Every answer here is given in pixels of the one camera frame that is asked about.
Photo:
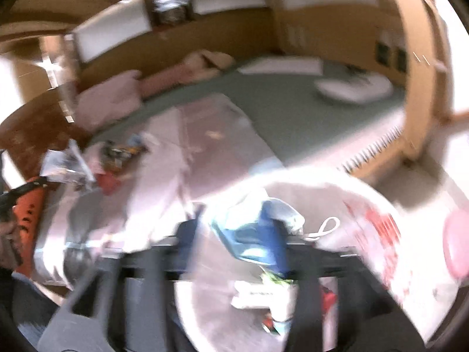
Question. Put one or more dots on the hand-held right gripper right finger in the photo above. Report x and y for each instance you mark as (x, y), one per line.
(276, 242)

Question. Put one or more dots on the bluish plastic wrapper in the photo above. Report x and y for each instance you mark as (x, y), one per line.
(64, 165)

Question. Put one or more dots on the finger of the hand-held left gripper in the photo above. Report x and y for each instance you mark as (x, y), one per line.
(22, 190)

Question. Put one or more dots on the brown floral cushion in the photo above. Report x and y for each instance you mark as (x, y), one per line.
(33, 132)

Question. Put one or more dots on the green snack packet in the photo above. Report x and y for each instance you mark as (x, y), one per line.
(117, 156)

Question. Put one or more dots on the blue face mask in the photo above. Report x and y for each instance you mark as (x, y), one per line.
(280, 326)
(249, 238)

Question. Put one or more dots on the small red wrapper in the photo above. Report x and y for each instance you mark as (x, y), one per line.
(329, 297)

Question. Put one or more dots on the white plastic trash bag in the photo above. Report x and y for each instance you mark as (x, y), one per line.
(329, 198)

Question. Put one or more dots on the white flat pad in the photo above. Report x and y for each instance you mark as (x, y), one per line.
(282, 66)

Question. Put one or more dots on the white handheld device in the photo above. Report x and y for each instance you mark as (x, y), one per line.
(348, 90)

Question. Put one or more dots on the red packet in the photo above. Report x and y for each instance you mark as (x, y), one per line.
(108, 183)

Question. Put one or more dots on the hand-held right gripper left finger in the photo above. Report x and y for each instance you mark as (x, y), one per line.
(146, 300)

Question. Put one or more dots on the person's left hand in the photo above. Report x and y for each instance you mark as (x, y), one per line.
(7, 244)

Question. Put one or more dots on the pink round object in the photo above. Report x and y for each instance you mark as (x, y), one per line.
(456, 245)

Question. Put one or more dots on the orange carrot plush pillow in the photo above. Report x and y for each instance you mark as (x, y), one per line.
(27, 223)

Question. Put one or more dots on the pink pillow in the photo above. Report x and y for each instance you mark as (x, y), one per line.
(110, 99)

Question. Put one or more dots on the striped plush rabbit toy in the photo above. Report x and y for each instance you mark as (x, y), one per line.
(168, 77)

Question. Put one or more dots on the striped pink grey blanket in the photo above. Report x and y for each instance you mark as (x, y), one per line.
(205, 135)

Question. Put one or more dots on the stack of books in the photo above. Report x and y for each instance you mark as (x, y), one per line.
(170, 3)

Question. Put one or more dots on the white cardboard box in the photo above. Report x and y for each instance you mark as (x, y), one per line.
(256, 295)

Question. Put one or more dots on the wooden bed frame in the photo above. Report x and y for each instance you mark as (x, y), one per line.
(414, 80)

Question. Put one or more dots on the green paper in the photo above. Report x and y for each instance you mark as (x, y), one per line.
(274, 278)

